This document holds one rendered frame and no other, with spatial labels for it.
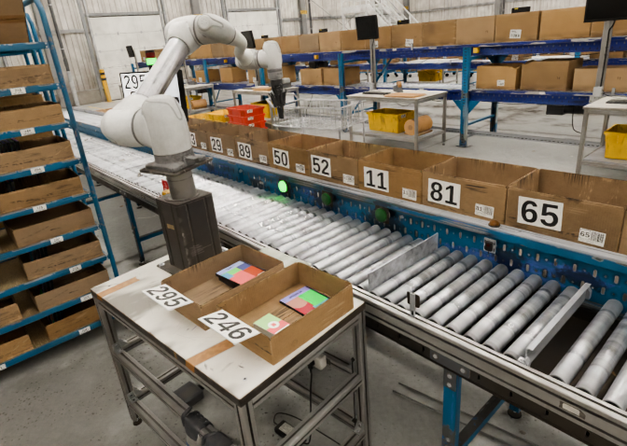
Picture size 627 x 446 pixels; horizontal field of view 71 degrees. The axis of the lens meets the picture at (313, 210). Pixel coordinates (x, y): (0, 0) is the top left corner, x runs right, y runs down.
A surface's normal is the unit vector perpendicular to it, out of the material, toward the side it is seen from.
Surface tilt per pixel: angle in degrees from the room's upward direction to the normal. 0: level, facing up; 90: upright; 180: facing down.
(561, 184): 90
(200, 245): 90
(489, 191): 90
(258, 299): 88
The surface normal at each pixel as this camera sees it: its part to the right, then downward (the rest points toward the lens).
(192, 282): 0.72, 0.18
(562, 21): -0.72, 0.29
